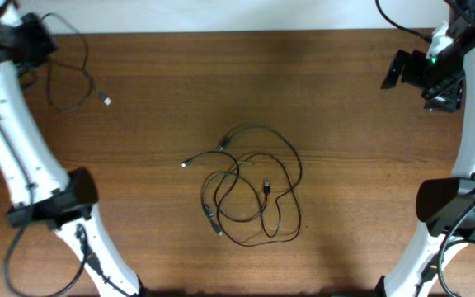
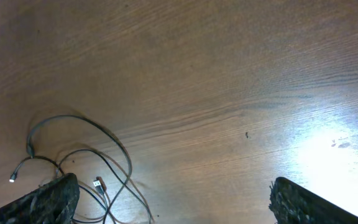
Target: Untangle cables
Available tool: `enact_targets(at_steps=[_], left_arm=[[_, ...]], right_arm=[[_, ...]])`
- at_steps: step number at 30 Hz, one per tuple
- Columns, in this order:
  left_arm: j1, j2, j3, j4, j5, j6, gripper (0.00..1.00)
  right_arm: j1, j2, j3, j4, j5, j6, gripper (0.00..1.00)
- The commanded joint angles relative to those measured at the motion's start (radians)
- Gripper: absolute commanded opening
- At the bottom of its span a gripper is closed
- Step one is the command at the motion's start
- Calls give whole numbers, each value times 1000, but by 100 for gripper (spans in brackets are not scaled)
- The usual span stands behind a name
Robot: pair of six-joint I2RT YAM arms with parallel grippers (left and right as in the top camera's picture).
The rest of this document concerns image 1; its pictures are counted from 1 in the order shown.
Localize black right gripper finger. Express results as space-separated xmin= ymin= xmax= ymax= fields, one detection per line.
xmin=390 ymin=49 xmax=412 ymax=74
xmin=380 ymin=68 xmax=402 ymax=89

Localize black usb cables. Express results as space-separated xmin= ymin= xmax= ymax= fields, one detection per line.
xmin=181 ymin=125 xmax=303 ymax=248

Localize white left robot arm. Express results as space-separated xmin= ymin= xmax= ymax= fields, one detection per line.
xmin=0 ymin=1 xmax=146 ymax=296

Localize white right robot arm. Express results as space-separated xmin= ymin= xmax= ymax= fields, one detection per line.
xmin=374 ymin=1 xmax=475 ymax=297

